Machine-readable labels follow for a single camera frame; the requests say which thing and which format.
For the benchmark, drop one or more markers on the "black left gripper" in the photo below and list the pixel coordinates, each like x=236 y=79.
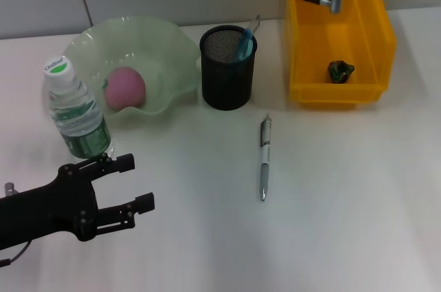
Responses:
x=48 y=209

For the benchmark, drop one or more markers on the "transparent plastic ruler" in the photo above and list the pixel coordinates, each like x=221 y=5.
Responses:
x=254 y=25

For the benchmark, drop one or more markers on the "green label water bottle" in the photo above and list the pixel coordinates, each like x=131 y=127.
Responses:
x=82 y=123

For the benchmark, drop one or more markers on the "blue scissors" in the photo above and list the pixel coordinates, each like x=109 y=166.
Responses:
x=243 y=49

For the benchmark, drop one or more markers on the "pink peach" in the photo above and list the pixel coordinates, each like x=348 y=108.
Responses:
x=124 y=89

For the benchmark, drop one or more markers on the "green plastic wrapper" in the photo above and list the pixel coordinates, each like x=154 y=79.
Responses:
x=339 y=71

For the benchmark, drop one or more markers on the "pale green glass fruit plate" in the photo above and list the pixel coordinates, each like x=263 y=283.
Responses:
x=144 y=40

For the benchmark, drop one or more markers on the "black mesh pen holder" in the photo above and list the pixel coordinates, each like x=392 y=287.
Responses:
x=225 y=82

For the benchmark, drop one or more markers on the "silver ballpoint pen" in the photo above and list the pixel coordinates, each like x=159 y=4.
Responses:
x=264 y=175

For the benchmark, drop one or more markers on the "yellow plastic storage bin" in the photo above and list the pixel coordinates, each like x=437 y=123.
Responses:
x=327 y=30

